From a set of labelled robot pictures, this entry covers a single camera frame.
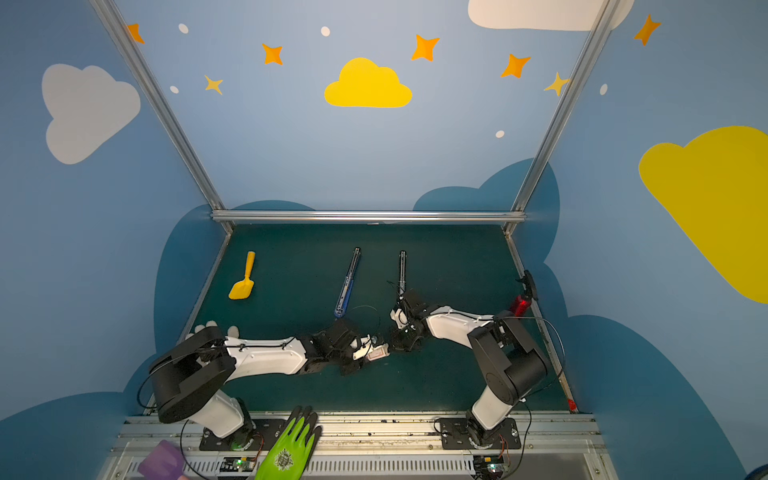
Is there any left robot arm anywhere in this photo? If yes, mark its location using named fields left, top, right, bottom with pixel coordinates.
left=149, top=319, right=389, bottom=450

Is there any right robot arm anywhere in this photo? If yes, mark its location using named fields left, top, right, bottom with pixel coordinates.
left=390, top=291, right=553, bottom=448

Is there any white cotton glove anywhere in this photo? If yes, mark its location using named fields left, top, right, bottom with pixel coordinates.
left=184, top=321, right=240, bottom=340

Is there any red black clamp tool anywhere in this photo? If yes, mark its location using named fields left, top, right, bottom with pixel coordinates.
left=510, top=270, right=538, bottom=317

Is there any yellow toy shovel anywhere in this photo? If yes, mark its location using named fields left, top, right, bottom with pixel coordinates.
left=228, top=251, right=256, bottom=300

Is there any green black work glove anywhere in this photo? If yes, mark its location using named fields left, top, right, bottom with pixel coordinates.
left=255, top=406, right=322, bottom=480

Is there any purple cloth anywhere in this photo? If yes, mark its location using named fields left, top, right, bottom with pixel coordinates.
left=138, top=440, right=186, bottom=480

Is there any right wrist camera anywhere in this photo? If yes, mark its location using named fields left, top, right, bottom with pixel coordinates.
left=390, top=307, right=410, bottom=330

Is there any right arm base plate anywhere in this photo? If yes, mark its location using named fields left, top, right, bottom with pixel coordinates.
left=433, top=417, right=522, bottom=450

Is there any aluminium frame back bar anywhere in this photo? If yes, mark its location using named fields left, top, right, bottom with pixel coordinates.
left=211, top=210, right=526, bottom=224

